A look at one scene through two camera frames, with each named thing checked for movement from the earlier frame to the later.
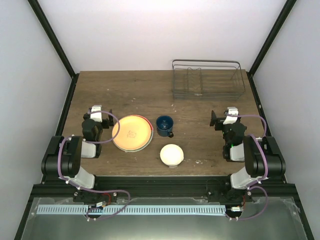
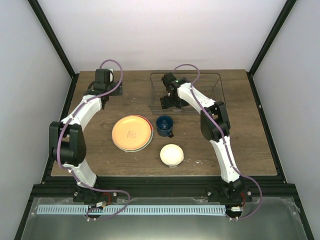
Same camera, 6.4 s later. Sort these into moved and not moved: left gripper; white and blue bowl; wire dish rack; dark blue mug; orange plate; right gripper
Moved: right gripper; wire dish rack; left gripper
Not moved: orange plate; white and blue bowl; dark blue mug
